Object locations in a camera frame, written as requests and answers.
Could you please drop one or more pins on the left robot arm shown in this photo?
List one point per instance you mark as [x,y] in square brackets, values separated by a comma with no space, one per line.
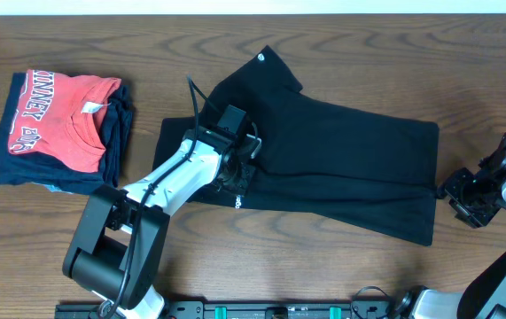
[116,248]

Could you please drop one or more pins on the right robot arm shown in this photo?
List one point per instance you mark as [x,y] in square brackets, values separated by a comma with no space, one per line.
[485,295]

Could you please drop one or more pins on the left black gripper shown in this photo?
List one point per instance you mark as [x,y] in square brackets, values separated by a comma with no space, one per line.
[238,175]

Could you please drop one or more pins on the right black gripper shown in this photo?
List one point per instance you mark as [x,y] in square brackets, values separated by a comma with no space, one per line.
[463,200]

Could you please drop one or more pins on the navy folded t-shirt stack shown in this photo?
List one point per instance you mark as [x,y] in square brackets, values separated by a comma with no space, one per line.
[48,171]

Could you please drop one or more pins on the black mounting rail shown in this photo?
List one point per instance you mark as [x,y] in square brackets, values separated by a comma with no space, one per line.
[372,309]

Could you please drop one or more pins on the black t-shirt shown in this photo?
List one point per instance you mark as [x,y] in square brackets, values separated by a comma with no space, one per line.
[370,170]

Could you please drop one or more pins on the red folded t-shirt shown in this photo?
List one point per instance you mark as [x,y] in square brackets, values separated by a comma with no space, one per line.
[61,115]

